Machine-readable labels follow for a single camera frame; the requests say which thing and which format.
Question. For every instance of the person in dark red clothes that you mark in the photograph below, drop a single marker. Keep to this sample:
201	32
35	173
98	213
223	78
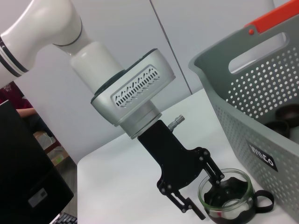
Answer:
9	93

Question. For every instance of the small black clay cup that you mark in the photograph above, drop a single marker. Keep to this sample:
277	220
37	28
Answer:
278	128

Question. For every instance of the glass teacup with black sleeve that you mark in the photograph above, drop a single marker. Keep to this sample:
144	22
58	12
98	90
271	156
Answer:
233	207

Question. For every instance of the grey perforated storage bin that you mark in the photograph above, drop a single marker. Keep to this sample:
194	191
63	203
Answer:
245	116

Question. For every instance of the black keyboard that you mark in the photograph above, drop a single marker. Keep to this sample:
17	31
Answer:
66	219

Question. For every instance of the black clay teapot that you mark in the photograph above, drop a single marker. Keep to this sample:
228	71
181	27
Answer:
288	113

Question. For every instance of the black computer monitor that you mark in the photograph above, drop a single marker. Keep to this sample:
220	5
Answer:
23	163

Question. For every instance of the brown background shelf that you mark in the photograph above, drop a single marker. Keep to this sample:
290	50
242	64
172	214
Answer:
46	144

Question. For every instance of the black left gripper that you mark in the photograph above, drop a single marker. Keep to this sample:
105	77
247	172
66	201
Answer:
172	163

